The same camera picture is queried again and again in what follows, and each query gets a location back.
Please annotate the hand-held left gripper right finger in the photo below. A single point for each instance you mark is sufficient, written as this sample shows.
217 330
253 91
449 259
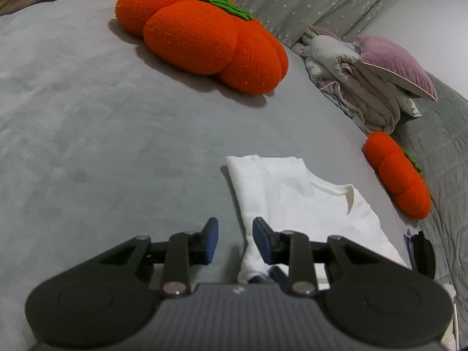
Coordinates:
261 239

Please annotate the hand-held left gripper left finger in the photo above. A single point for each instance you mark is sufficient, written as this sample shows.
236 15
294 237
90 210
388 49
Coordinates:
212 239

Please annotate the white long-sleeve shirt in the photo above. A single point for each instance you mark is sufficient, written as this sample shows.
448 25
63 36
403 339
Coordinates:
292 197

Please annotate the orange pumpkin cushion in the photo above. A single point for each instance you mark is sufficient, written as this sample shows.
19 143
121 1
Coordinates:
204 36
402 182

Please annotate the black folded garment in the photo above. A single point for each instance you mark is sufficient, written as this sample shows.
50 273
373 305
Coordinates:
424 254

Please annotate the folded grey pink quilt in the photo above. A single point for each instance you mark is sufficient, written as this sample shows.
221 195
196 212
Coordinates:
351 84

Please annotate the grey quilted bedspread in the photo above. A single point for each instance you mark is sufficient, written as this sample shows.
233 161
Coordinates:
446 161

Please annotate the purple pillow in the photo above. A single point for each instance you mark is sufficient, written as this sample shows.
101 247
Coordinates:
395 62

